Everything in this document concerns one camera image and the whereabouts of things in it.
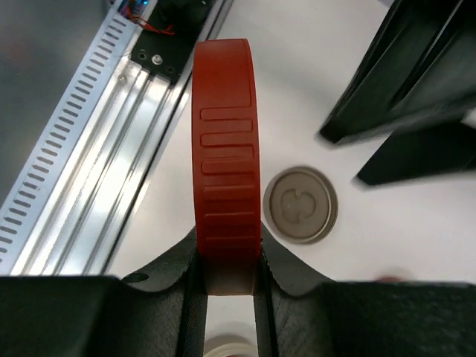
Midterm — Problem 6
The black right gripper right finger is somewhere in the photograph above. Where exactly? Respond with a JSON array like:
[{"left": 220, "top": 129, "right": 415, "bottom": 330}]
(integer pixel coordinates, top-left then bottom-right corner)
[{"left": 254, "top": 228, "right": 475, "bottom": 356}]

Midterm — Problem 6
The slotted cable duct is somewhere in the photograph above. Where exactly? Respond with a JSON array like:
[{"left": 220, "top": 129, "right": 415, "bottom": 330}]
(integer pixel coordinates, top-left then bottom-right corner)
[{"left": 1, "top": 7, "right": 135, "bottom": 275}]

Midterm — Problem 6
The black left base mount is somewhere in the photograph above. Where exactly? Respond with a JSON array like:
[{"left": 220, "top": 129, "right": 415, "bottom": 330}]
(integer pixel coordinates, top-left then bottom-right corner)
[{"left": 121, "top": 1, "right": 231, "bottom": 85}]

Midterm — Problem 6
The beige round lid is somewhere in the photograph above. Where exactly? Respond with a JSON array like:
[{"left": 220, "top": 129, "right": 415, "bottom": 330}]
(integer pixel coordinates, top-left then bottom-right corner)
[{"left": 263, "top": 166, "right": 338, "bottom": 245}]

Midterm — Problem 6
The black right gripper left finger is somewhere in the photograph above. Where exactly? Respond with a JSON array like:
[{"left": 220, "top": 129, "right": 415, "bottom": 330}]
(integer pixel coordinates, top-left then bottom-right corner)
[{"left": 1, "top": 231, "right": 208, "bottom": 356}]

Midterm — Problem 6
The red round lid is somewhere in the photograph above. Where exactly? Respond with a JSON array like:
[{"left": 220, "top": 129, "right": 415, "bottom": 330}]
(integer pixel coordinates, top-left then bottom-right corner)
[{"left": 191, "top": 39, "right": 261, "bottom": 295}]

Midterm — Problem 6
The beige-banded steel container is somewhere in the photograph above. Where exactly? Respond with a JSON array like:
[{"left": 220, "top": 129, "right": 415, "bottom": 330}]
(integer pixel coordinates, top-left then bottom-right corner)
[{"left": 203, "top": 334, "right": 259, "bottom": 357}]

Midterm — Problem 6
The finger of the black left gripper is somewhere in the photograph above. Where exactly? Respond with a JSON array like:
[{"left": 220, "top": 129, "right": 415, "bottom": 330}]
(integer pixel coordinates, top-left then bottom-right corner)
[
  {"left": 357, "top": 126, "right": 475, "bottom": 186},
  {"left": 319, "top": 1, "right": 475, "bottom": 144}
]

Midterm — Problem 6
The aluminium rail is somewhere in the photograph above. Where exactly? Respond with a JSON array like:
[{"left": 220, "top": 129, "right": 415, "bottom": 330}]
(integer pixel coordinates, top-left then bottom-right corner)
[{"left": 7, "top": 0, "right": 239, "bottom": 277}]

